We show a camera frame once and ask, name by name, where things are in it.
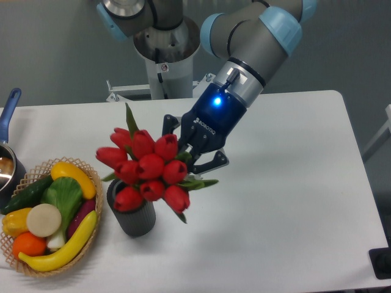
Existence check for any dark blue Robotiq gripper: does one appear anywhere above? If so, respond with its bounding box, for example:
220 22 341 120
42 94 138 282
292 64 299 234
162 84 247 175

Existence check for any red tulip bouquet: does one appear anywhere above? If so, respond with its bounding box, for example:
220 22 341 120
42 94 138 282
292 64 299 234
95 107 218 222

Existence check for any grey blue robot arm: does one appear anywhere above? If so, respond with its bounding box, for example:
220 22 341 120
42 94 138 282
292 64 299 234
97 0 317 174

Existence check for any dark grey ribbed vase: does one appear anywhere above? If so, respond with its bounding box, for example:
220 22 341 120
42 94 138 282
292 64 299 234
107 179 156 238

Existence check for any purple sweet potato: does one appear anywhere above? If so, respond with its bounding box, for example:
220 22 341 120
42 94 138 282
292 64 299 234
67 200 95 239

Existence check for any yellow squash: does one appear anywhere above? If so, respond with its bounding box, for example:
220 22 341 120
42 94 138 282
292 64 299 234
51 161 96 200

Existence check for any green bok choy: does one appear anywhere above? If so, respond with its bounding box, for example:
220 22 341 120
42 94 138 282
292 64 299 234
40 177 82 252

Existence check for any yellow banana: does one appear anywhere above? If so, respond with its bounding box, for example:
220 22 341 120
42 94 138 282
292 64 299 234
18 211 97 272

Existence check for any green cucumber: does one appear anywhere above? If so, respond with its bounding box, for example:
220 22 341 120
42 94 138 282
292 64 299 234
1 176 53 215

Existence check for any yellow bell pepper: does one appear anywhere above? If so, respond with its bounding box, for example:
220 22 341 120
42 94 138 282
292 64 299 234
2 208 32 237

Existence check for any orange fruit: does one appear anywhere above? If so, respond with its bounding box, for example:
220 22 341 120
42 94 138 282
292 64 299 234
12 232 46 260

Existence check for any black device at edge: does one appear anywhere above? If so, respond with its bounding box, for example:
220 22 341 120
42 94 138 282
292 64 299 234
368 247 390 280

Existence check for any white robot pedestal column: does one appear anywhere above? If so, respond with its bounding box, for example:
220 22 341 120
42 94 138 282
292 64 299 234
133 16 200 99

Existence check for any white metal base frame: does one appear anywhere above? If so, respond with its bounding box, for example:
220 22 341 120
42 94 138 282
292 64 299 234
106 73 216 103

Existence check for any blue handled saucepan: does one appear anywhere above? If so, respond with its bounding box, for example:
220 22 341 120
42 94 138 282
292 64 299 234
1 88 26 208

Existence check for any white table leg frame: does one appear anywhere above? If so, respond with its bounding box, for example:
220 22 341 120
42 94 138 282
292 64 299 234
362 105 390 163

